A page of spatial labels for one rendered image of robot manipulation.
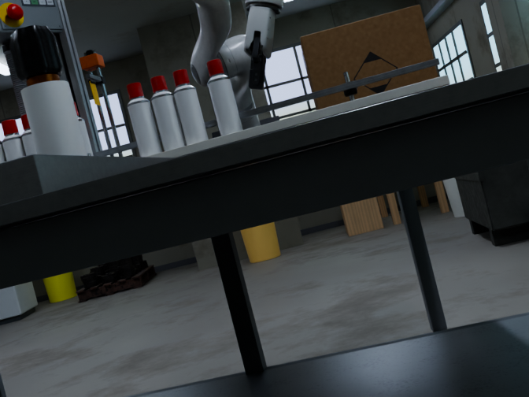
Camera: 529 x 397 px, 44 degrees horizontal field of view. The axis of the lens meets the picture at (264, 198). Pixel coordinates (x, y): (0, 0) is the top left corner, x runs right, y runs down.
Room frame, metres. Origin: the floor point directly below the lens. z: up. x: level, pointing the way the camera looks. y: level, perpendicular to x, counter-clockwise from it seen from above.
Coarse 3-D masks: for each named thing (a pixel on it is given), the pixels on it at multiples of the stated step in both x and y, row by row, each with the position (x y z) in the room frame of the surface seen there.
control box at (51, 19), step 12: (0, 0) 1.54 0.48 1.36; (12, 0) 1.56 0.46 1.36; (0, 12) 1.53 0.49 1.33; (24, 12) 1.57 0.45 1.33; (36, 12) 1.60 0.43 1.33; (48, 12) 1.62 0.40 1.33; (0, 24) 1.53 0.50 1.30; (12, 24) 1.54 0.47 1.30; (24, 24) 1.57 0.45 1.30; (36, 24) 1.59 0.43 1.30; (48, 24) 1.61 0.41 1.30; (60, 24) 1.64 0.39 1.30; (0, 36) 1.56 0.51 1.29
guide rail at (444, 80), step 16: (432, 80) 1.35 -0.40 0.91; (448, 80) 1.35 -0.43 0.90; (368, 96) 1.37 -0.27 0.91; (384, 96) 1.37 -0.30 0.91; (400, 96) 1.36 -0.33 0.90; (320, 112) 1.39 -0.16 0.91; (336, 112) 1.38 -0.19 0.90; (256, 128) 1.41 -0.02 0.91; (272, 128) 1.41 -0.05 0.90; (192, 144) 1.44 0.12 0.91; (208, 144) 1.43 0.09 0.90; (224, 144) 1.43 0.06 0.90
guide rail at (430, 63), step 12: (432, 60) 1.42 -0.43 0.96; (384, 72) 1.43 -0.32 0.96; (396, 72) 1.43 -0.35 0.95; (408, 72) 1.43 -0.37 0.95; (348, 84) 1.45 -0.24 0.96; (360, 84) 1.44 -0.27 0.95; (300, 96) 1.46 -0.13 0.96; (312, 96) 1.46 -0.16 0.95; (264, 108) 1.48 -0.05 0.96; (276, 108) 1.47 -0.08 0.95; (132, 144) 1.53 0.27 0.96
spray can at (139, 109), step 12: (132, 84) 1.47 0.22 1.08; (132, 96) 1.47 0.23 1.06; (132, 108) 1.47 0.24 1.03; (144, 108) 1.47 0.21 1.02; (132, 120) 1.47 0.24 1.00; (144, 120) 1.47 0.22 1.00; (144, 132) 1.47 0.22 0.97; (156, 132) 1.48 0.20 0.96; (144, 144) 1.47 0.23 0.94; (156, 144) 1.47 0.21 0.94; (144, 156) 1.47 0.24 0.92
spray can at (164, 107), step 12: (156, 84) 1.47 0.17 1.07; (156, 96) 1.46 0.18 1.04; (168, 96) 1.46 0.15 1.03; (156, 108) 1.46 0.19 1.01; (168, 108) 1.46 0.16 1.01; (168, 120) 1.46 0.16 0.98; (168, 132) 1.46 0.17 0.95; (180, 132) 1.47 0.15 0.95; (168, 144) 1.46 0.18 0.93; (180, 144) 1.46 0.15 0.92
